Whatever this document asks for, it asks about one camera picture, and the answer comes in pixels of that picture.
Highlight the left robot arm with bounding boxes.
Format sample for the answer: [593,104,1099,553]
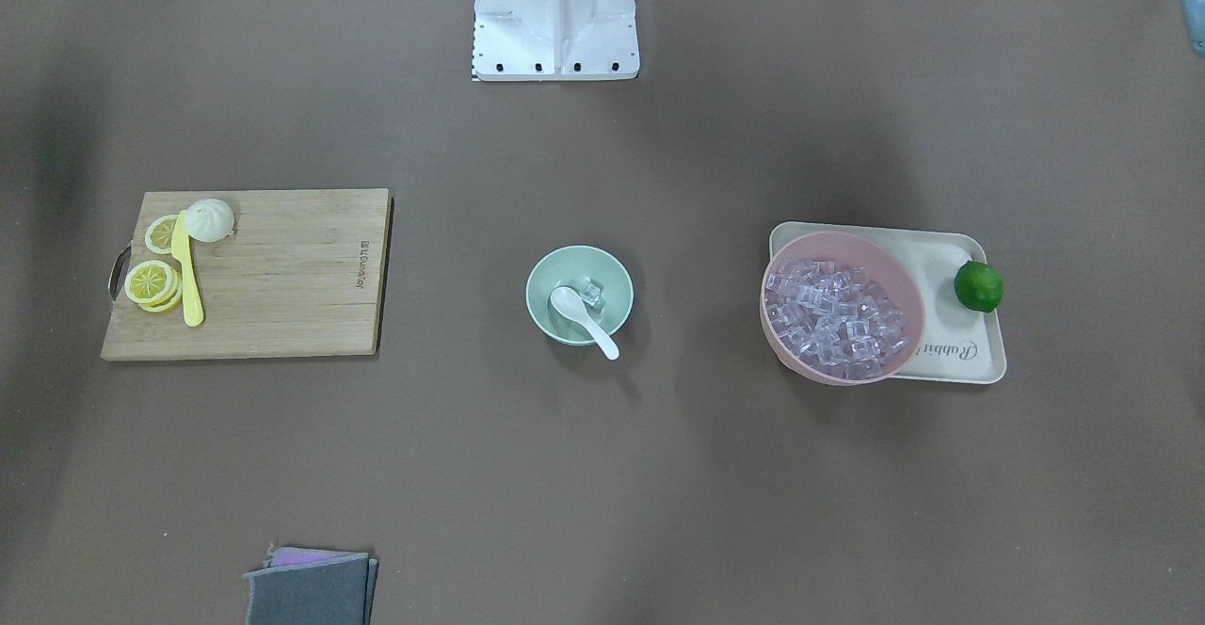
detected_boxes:
[1180,0,1205,59]

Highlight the yellow plastic knife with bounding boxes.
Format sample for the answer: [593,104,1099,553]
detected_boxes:
[169,210,205,328]

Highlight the green lime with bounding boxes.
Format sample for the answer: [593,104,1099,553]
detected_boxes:
[953,261,1004,313]

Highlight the pile of clear ice cubes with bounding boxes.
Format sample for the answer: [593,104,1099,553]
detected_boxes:
[762,259,915,382]

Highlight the clear ice cube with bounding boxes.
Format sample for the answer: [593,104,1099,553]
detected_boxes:
[574,277,605,312]

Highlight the white steamed bun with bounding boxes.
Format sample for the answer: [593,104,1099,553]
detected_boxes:
[184,197,235,243]

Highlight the pink bowl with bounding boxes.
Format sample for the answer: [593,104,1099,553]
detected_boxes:
[759,232,925,388]

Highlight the white ceramic spoon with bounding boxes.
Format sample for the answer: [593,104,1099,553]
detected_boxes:
[549,285,619,361]

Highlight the upper lemon slice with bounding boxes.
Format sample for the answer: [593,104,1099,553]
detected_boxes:
[145,214,178,255]

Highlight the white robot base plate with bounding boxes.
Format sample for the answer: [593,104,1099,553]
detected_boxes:
[471,0,641,82]

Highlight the grey folded cloth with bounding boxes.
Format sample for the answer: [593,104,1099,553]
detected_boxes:
[243,546,378,624]

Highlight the mint green bowl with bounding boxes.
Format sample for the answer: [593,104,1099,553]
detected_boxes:
[525,244,635,346]

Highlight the bamboo cutting board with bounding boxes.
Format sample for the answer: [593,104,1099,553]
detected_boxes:
[102,188,393,361]

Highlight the beige rabbit tray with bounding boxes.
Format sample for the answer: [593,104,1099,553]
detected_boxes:
[768,222,1007,385]

